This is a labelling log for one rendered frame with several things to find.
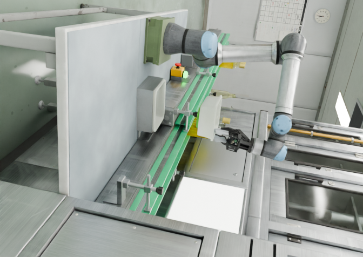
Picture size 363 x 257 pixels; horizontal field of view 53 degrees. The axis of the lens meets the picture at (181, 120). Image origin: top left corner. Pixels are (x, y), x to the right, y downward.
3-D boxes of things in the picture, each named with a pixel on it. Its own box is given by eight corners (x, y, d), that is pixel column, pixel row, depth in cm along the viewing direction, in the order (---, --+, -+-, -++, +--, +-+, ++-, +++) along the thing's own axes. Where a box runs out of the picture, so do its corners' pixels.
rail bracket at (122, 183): (102, 205, 138) (159, 218, 134) (101, 169, 130) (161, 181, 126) (108, 197, 142) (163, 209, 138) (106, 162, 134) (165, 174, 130)
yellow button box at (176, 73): (169, 79, 224) (181, 81, 223) (170, 68, 221) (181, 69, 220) (172, 75, 230) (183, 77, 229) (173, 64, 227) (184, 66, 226)
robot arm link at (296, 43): (312, 25, 158) (295, 134, 150) (308, 35, 168) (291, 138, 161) (285, 22, 160) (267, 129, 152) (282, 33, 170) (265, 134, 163)
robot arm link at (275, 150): (286, 146, 172) (281, 163, 171) (263, 139, 173) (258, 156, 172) (289, 143, 164) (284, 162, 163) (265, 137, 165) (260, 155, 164)
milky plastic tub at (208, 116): (196, 103, 159) (216, 106, 158) (205, 91, 180) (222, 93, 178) (193, 140, 165) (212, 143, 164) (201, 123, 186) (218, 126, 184)
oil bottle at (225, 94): (200, 95, 275) (234, 100, 271) (201, 87, 274) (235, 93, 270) (201, 94, 281) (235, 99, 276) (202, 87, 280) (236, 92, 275)
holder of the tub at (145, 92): (136, 140, 178) (151, 142, 176) (136, 88, 165) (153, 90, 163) (147, 123, 192) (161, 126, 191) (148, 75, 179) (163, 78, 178)
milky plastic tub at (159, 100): (136, 130, 175) (154, 134, 173) (137, 88, 164) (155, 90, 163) (148, 115, 190) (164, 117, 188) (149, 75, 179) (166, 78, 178)
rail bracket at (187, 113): (172, 130, 192) (195, 134, 190) (174, 101, 184) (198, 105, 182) (174, 127, 195) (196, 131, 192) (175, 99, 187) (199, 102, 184)
